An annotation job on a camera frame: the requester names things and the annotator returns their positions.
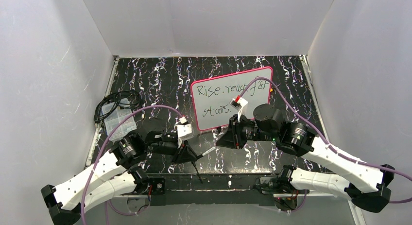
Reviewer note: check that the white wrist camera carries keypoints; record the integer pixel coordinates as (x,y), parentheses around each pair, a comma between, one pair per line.
(240,104)
(184,131)

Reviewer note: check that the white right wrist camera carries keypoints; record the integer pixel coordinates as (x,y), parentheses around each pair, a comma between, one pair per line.
(240,104)

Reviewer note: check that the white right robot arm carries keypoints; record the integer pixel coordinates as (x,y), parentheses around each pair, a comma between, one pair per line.
(365,187)

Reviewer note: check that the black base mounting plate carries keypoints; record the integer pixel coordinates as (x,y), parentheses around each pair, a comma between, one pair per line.
(220,189)

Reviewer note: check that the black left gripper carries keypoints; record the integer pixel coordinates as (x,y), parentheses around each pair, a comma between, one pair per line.
(178,151)

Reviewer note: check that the white black whiteboard marker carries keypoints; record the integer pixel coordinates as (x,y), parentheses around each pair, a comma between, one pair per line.
(206,152)

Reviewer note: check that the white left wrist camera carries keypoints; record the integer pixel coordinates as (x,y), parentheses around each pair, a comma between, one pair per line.
(184,131)

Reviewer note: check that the orange handled screwdriver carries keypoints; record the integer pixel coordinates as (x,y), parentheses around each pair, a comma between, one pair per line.
(197,172)

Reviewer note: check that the pink framed whiteboard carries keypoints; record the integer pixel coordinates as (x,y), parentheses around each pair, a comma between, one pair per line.
(211,97)

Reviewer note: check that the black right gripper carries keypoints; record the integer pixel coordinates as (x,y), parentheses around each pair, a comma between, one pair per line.
(234,134)

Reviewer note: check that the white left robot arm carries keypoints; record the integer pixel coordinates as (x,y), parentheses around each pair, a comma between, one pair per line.
(117,172)

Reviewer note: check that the clear plastic screw box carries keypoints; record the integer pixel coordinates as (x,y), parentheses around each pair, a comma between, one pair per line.
(113,114)

